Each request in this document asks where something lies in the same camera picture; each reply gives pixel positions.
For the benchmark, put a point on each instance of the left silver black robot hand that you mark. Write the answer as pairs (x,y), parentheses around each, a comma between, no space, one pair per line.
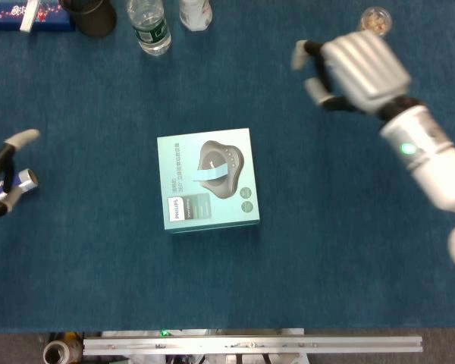
(21,138)

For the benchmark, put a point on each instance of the black mesh pen holder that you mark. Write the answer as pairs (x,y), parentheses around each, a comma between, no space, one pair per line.
(95,19)

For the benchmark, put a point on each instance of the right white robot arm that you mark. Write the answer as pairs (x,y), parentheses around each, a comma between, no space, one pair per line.
(428,159)

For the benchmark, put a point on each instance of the silver blue-print foil roll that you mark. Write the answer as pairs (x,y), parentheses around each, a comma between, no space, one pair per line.
(26,180)

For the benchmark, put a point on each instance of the small teal paper scrap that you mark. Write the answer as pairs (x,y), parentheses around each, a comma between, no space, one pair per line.
(212,173)

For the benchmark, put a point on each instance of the dark blue floral box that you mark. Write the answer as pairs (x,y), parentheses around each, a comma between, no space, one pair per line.
(53,21)

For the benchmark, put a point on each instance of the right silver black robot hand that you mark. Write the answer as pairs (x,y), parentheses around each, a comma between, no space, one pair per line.
(364,68)

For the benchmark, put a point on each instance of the clear green-label water bottle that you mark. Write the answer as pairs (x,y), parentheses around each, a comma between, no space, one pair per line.
(151,34)

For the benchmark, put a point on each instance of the white printed plastic bottle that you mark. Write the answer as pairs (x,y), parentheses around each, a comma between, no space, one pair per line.
(195,15)

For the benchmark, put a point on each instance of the brown tape roll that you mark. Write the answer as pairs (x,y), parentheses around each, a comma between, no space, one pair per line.
(69,349)

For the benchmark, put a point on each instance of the aluminium profile rail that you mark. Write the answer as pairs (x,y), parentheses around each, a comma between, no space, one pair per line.
(250,345)

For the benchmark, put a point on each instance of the white rectangular stick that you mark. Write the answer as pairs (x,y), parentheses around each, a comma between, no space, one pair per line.
(27,19)

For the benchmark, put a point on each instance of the clear snack jar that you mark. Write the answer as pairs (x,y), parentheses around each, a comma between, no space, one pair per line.
(377,19)

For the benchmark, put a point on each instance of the teal Philips product box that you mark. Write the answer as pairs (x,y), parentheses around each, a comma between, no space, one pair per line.
(182,167)

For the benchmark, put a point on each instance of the blue felt table cloth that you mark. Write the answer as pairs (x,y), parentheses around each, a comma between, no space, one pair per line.
(326,246)

